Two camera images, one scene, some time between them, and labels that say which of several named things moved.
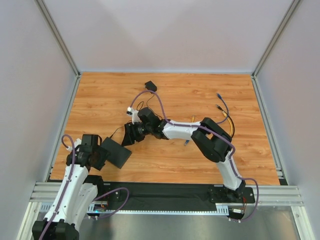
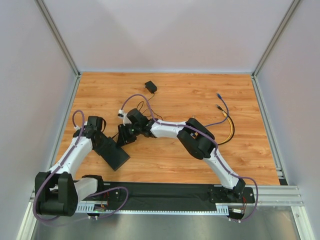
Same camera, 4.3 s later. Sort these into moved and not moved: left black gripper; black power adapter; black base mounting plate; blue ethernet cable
Moved: left black gripper
Not moved: blue ethernet cable; black power adapter; black base mounting plate
